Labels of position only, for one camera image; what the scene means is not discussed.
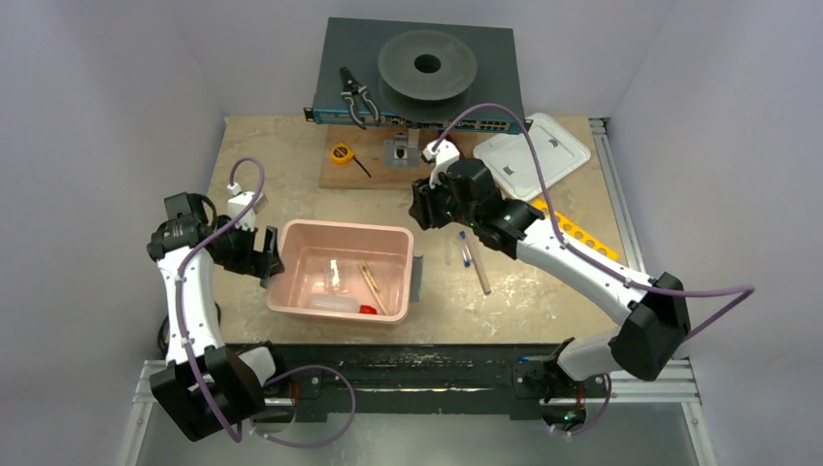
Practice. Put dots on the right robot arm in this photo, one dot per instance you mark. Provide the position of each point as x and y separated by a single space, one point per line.
651 313

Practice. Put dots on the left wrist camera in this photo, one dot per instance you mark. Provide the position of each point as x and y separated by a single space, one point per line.
239 200

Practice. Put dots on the pink plastic bin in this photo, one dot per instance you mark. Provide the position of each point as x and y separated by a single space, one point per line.
344 271

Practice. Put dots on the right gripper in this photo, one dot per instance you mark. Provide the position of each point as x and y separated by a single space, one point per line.
423 205

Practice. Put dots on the black wire stripper pliers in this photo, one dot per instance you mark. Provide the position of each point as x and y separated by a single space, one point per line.
354 92

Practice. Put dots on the yellow tape measure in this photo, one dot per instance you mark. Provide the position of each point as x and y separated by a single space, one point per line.
342 154

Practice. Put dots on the grey cable spool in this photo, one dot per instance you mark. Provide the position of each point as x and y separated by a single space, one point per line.
426 75

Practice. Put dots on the white squeeze bottle red cap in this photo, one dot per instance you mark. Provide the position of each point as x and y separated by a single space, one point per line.
333 305

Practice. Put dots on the wooden stick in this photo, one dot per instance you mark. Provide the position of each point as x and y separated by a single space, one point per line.
373 286

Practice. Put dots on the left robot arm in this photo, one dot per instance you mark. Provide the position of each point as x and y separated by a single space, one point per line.
207 386

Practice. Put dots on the white plastic lid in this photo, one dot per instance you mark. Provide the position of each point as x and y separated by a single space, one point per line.
516 165

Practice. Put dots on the aluminium rail frame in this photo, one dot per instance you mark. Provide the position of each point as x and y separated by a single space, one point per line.
209 386

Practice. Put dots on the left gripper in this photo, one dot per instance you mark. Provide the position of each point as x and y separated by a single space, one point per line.
253 262

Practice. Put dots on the wooden board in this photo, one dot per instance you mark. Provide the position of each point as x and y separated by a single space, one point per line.
369 148

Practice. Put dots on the grey metal bracket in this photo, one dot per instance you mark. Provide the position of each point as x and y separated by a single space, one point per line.
401 151

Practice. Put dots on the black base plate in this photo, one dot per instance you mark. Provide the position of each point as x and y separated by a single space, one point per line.
519 381

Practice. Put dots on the test tube blue cap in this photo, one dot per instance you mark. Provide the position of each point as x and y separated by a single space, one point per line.
466 254

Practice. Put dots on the yellow test tube rack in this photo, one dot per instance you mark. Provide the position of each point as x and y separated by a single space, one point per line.
569 227

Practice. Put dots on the small glass beaker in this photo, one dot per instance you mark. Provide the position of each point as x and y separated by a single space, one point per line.
333 277

